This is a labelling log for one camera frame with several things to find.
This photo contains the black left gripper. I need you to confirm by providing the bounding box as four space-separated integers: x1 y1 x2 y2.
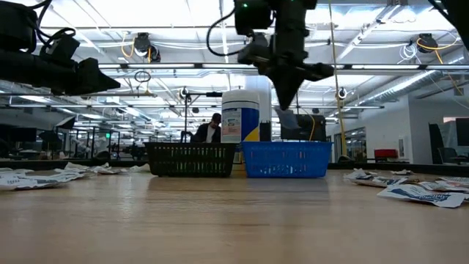
0 49 122 96

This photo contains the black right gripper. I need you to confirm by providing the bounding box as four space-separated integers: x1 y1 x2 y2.
256 34 335 111

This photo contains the grey-blue packet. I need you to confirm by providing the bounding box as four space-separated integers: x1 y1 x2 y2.
275 107 302 131

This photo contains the black partition panel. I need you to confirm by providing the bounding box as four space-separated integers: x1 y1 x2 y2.
428 123 447 165
259 121 273 142

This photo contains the black monitor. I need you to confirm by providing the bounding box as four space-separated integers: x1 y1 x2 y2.
0 126 37 144
280 114 328 142
455 117 469 147

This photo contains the disinfecting wipes canister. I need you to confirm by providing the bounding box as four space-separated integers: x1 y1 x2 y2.
221 89 261 144

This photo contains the blue plastic basket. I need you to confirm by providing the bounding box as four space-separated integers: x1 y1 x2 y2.
240 141 333 180

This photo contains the person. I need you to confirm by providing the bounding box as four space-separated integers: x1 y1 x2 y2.
189 112 223 144

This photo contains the large white blue-print packet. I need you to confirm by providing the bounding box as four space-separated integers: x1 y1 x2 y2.
0 172 87 192
376 183 469 210

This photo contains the black plastic basket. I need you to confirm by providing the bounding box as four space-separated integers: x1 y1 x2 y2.
143 142 238 178

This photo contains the red storage bin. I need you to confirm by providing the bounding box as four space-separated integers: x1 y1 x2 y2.
373 148 399 161

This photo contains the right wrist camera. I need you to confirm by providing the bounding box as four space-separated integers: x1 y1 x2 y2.
237 32 274 67

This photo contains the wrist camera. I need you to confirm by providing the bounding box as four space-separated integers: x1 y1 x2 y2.
237 32 274 67
39 35 81 67

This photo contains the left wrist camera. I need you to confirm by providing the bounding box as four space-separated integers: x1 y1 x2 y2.
39 35 81 67

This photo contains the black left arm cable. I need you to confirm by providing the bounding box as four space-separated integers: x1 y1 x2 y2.
27 0 77 48

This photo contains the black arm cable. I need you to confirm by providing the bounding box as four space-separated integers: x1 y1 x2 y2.
27 0 77 48
206 7 254 58

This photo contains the black ceiling cable reel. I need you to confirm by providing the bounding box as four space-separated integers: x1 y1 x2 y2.
132 32 162 64
416 32 440 55

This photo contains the yellow hanging cable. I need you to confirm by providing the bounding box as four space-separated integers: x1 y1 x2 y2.
328 0 347 157

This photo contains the black stand frame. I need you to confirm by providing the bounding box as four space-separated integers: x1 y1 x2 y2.
182 91 224 144

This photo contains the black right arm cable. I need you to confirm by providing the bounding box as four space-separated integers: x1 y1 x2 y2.
206 7 254 58

